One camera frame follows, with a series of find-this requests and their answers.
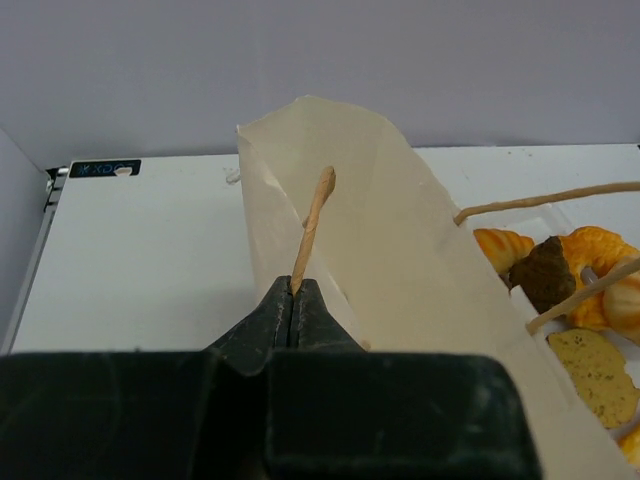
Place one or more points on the white paper bag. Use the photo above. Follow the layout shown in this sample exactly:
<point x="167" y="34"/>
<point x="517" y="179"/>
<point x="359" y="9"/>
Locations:
<point x="394" y="268"/>

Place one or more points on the small croissant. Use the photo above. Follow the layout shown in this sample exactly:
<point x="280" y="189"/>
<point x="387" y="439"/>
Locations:
<point x="503" y="248"/>

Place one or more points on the speckled bread slice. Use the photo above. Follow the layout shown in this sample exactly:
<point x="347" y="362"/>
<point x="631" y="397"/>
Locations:
<point x="597" y="370"/>

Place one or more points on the dark brown bread piece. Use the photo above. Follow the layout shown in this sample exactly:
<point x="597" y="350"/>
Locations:
<point x="544" y="275"/>

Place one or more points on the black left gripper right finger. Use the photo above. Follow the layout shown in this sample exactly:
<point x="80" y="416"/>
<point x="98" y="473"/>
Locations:
<point x="337" y="411"/>

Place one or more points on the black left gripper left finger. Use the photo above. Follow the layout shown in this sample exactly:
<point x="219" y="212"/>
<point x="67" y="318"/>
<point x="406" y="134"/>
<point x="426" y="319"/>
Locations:
<point x="141" y="414"/>

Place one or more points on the orange twisted ring bread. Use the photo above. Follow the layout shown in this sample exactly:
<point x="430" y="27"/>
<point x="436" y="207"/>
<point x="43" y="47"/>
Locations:
<point x="616" y="305"/>

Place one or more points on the aluminium frame rail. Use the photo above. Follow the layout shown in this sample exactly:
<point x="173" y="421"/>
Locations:
<point x="55" y="183"/>

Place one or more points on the left blue table label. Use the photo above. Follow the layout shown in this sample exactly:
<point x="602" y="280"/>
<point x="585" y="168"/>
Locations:
<point x="104" y="168"/>

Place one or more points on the ridged orange roll bread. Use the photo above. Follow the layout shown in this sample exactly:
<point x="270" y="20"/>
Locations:
<point x="629" y="444"/>

